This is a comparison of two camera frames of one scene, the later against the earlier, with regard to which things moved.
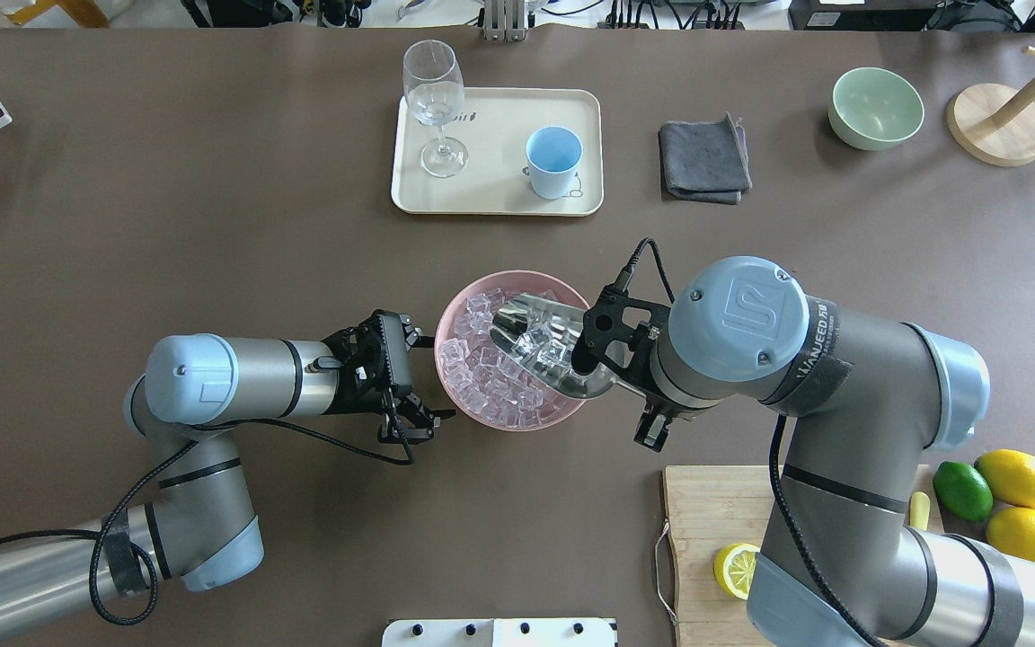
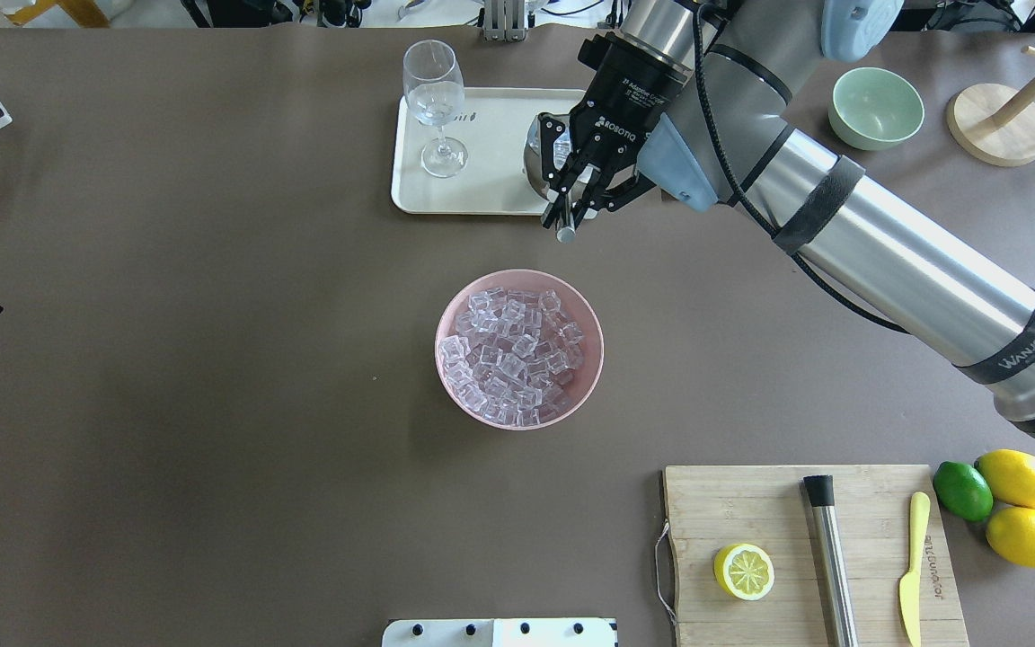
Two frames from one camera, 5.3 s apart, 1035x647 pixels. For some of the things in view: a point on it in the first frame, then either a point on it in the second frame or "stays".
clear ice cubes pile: [490, 383] stays
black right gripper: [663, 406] → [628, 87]
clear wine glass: [435, 91] stays
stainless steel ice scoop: [540, 334] → [540, 183]
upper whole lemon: [1019, 478] stays
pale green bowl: [873, 109] stays
